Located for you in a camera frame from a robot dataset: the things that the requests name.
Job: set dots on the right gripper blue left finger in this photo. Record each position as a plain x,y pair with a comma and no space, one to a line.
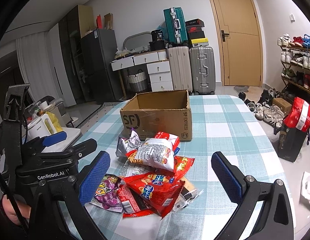
91,175

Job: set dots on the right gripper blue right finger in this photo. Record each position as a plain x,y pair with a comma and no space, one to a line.
231,178

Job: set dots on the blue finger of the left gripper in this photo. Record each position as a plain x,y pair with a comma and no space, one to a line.
54,139
82,149

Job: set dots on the purple grape snack bag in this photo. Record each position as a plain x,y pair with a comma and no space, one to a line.
106,196

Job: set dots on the clear cracker sandwich pack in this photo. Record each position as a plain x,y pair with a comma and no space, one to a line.
188,194

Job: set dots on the silver purple snack bag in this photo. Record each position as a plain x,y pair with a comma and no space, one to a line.
125,145

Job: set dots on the small red snack packet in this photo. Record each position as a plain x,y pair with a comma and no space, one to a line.
133,204

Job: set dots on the red crisp snack bag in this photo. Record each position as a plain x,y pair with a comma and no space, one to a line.
159,189

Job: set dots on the white red noodle snack bag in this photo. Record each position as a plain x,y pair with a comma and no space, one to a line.
154,152

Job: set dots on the red orange cookie packet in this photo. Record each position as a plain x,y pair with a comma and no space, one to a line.
182,165

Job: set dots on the white red balloon gum bag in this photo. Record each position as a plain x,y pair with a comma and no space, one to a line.
173,139

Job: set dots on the person's left hand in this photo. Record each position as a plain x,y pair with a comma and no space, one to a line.
10,212

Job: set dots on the white electric kettle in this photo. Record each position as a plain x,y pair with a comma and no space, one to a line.
40,127

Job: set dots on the patterned floor rug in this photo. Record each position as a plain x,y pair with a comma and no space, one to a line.
89,113

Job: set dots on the black paper bag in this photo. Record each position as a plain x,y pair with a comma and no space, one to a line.
289,143

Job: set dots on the black refrigerator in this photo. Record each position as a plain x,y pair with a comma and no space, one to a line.
99,48

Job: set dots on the pile of shoes on floor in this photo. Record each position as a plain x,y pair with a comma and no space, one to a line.
265,110

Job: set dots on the woven laundry basket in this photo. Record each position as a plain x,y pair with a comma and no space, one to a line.
138,81

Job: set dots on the white curtain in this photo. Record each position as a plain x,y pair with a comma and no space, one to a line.
34,65

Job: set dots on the small cardboard box on floor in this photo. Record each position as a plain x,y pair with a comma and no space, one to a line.
284,106

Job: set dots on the red gift bag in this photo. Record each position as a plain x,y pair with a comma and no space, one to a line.
299,115

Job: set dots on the cardboard SF express box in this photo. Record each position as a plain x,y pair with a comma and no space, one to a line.
163,111

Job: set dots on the white drawer desk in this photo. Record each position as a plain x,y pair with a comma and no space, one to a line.
158,69

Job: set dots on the dark tall cabinet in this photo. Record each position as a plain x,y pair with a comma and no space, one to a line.
72,28

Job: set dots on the oval mirror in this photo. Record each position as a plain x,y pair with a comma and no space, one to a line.
137,41

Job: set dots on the silver suitcase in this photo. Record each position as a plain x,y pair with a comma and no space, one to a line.
203,69

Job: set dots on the beige suitcase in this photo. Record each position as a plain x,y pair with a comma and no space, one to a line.
179,60

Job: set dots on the shoe rack with shoes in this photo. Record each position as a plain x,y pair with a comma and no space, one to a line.
295,60

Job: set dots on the stacked shoe boxes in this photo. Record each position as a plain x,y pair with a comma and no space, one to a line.
196,35

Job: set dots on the teal suitcase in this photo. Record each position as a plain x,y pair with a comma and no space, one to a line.
176,28

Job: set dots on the wooden door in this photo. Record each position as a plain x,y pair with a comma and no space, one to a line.
240,43

